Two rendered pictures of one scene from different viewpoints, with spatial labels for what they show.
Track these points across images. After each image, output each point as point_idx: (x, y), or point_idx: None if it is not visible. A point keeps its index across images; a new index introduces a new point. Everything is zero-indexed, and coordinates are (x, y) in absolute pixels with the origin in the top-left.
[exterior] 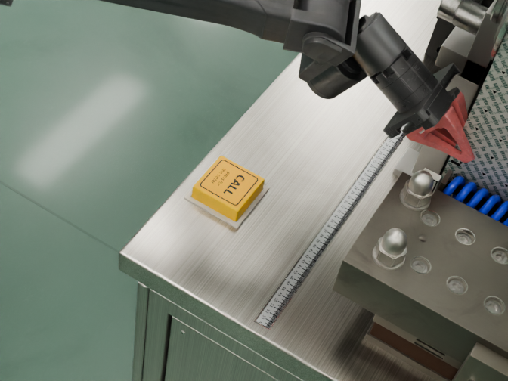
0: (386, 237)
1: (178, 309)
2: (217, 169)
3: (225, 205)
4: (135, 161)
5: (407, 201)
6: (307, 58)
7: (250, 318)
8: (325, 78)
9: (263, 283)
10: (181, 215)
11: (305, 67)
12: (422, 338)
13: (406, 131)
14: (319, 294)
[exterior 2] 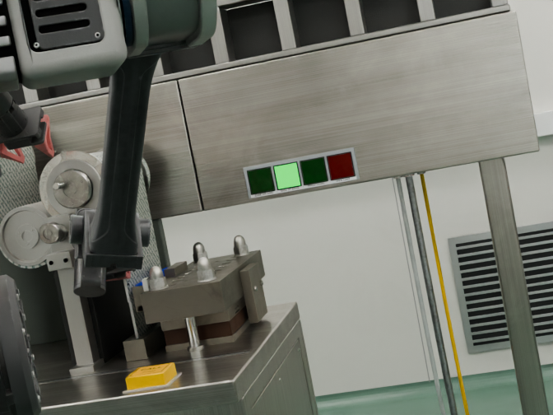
0: (206, 261)
1: (250, 392)
2: (141, 374)
3: (171, 365)
4: None
5: (164, 285)
6: (94, 270)
7: (248, 353)
8: (104, 272)
9: (219, 359)
10: (184, 382)
11: (100, 271)
12: (238, 296)
13: (125, 272)
14: (213, 352)
